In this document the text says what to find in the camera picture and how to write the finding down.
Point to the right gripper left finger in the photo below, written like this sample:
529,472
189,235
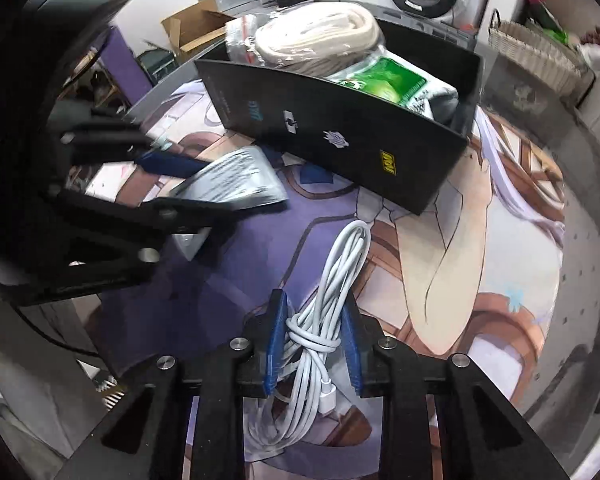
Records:
247,367

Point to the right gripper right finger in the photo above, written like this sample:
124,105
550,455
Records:
385,368

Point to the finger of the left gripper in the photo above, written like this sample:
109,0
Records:
89,137
90,228

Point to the white printed foil packet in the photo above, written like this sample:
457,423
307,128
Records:
242,179

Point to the green white medicine pouch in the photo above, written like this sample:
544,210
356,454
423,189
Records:
403,84

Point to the rolled purple yoga mat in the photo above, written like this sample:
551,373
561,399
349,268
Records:
122,65

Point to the anime print table mat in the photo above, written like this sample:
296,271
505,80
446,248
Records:
462,284

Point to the open brown cardboard box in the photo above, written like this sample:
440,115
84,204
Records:
193,29

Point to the black cardboard storage box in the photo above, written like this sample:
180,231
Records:
267,79

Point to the white wicker laundry basket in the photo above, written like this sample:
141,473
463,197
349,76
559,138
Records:
557,66

